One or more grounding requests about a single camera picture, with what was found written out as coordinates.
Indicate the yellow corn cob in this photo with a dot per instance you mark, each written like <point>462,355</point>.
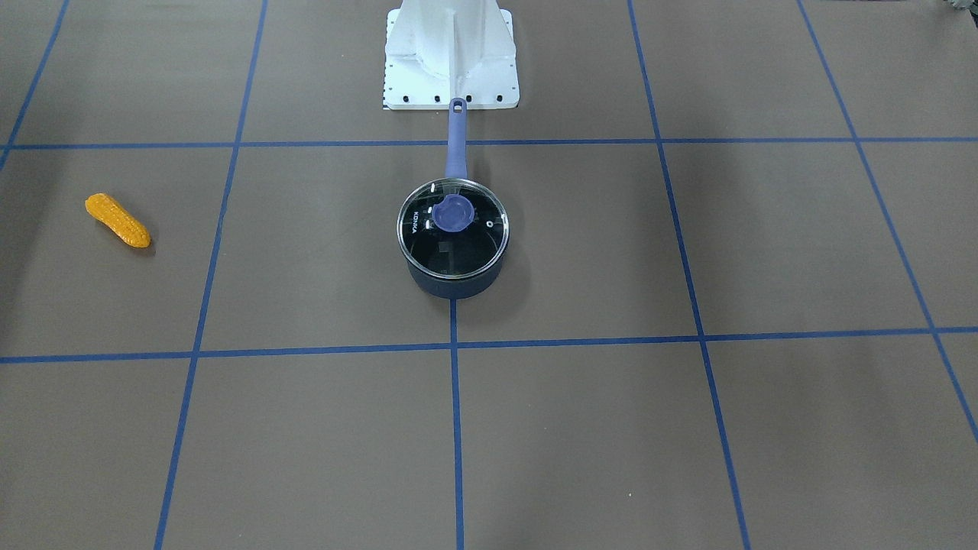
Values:
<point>110,212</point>

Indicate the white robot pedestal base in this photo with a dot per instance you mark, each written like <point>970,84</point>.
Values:
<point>438,51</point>

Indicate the glass pot lid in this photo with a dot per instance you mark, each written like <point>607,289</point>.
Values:
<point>452,229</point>

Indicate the dark blue saucepan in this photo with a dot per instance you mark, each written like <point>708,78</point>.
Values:
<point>456,166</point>

